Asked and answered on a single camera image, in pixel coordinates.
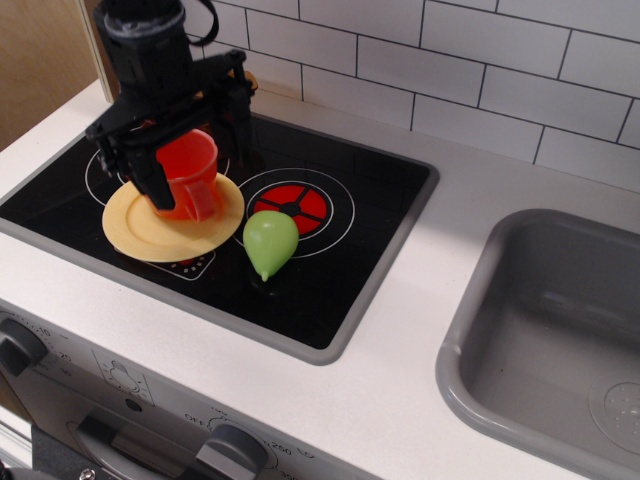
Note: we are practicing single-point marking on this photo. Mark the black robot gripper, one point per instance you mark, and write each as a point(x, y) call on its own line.
point(150, 53)

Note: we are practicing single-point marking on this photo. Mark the red plastic cup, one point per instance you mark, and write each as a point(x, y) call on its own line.
point(190, 166)

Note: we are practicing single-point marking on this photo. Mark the yellow plastic plate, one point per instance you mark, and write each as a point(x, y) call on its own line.
point(132, 227)

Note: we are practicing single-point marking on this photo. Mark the amber transparent pot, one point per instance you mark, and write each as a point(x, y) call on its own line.
point(198, 109)

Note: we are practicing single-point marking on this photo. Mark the green plastic pear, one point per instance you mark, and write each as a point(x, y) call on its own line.
point(270, 239)

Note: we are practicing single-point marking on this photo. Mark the black toy stovetop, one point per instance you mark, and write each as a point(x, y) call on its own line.
point(353, 206)

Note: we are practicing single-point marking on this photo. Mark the grey left oven knob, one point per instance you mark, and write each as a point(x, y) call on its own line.
point(20, 347)

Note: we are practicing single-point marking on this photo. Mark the grey oven knob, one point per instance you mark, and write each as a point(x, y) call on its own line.
point(230, 453)
point(20, 347)

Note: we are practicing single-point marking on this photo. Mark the grey oven front panel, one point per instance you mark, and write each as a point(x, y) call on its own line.
point(78, 379)

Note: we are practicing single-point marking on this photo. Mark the grey right oven knob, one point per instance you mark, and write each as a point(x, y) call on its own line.
point(230, 453)

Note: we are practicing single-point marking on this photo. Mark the grey plastic sink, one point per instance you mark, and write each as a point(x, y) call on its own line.
point(543, 351)

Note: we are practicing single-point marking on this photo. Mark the grey oven door handle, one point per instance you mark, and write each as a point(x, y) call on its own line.
point(132, 452)

